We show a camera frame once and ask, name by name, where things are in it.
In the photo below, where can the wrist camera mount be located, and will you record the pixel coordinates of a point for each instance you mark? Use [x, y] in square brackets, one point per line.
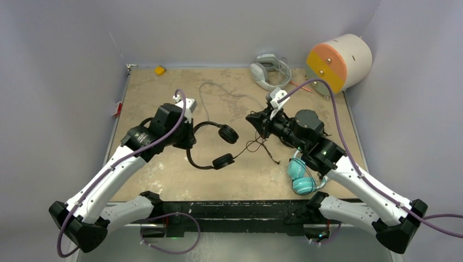
[189, 104]
[276, 99]

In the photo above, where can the red tag on wall edge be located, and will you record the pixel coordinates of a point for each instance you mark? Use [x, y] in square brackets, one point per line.
[118, 109]

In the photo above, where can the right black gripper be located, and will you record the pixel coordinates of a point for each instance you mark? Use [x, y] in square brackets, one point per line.
[262, 123]

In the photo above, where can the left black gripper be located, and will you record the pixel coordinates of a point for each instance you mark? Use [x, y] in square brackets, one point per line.
[190, 139]

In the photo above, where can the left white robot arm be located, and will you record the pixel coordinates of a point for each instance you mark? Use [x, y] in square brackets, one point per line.
[136, 149]

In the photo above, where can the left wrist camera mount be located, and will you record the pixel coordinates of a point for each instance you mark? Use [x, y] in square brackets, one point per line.
[189, 104]

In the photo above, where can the round pastel drawer box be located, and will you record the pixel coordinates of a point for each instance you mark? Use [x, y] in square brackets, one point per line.
[342, 62]

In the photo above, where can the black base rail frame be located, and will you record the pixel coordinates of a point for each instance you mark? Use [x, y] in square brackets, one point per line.
[179, 217]

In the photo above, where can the small yellow block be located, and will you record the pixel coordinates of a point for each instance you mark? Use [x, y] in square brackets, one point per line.
[160, 70]

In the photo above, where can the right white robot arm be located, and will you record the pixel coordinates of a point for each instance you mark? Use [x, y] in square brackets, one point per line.
[393, 219]

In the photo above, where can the teal cat-ear headphones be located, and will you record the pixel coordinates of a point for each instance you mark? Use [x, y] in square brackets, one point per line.
[303, 183]

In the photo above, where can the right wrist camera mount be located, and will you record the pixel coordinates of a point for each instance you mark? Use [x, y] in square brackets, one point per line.
[276, 99]

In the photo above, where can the black over-ear headphones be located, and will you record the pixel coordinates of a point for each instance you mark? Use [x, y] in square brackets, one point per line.
[217, 146]

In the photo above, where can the white grey headphones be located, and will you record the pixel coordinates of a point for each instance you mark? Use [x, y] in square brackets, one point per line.
[266, 63]

